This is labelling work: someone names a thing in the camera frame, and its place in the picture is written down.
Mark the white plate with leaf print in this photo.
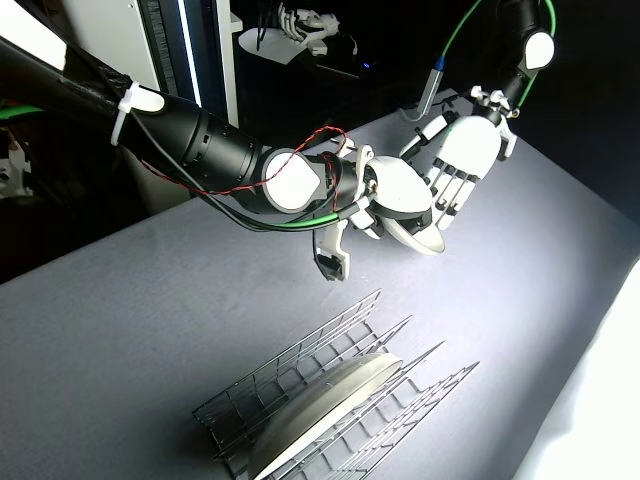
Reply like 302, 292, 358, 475
387, 219, 447, 260
247, 352, 404, 480

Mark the spare white skeletal hand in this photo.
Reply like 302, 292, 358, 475
274, 2, 341, 49

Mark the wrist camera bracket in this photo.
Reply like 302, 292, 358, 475
314, 219, 354, 282
497, 122, 519, 162

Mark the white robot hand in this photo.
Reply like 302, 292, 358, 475
399, 112, 504, 232
369, 155, 436, 242

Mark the hanging green cable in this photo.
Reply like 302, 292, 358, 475
434, 0, 484, 64

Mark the white stand under spare hand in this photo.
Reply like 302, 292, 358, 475
238, 27, 329, 65

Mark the black device with blue light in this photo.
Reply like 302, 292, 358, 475
314, 58, 376, 80

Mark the silver wire dish rack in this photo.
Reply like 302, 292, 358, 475
192, 288, 480, 480

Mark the white cabinet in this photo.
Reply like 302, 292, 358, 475
64, 0, 241, 129

